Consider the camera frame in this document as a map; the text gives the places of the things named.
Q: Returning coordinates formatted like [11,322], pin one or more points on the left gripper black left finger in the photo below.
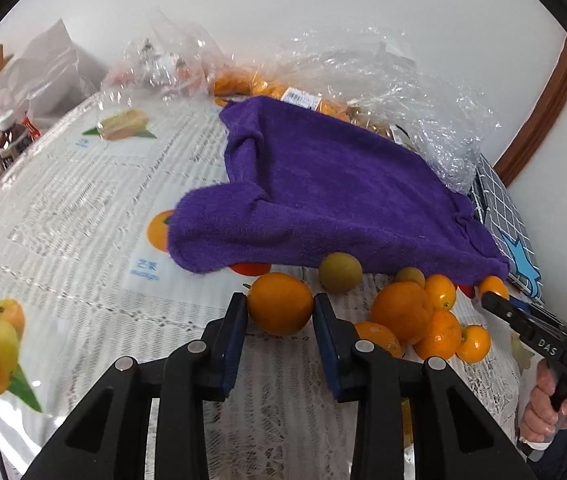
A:
[104,437]

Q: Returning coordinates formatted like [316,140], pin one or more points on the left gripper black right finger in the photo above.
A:
[454,437]

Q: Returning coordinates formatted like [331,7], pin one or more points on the small orange fruit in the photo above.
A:
[475,344]

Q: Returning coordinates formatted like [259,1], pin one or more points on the orange tangerine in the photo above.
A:
[442,338]

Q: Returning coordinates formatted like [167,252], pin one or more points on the small orange kumquat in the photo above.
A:
[495,285]

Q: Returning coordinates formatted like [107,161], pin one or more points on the small red fruit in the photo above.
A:
[468,290]

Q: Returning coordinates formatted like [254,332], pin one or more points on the large mandarin orange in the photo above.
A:
[405,309]

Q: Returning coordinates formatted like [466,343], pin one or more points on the small orange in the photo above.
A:
[441,290]

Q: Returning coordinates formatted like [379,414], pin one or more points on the small yellow-green fruit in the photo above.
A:
[410,274]

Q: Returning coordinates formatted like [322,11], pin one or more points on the green-brown round fruit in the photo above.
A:
[340,272]

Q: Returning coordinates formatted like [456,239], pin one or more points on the person's right hand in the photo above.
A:
[540,420]

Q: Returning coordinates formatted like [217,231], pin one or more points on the grey checked star cushion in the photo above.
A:
[496,210]

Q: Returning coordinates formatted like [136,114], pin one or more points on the purple towel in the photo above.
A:
[301,186]

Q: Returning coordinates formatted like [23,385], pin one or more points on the brown drink bottle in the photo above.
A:
[14,139]

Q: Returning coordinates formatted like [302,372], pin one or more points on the clear plastic bag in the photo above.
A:
[370,72]

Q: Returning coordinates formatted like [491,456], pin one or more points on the white paper bag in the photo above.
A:
[46,80]

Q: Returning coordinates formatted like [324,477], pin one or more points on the bagged oranges with label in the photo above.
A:
[241,81]

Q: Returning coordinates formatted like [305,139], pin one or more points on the clear bag of small fruit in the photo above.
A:
[177,58]

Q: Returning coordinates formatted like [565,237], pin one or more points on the brown wooden door frame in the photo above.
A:
[537,127]

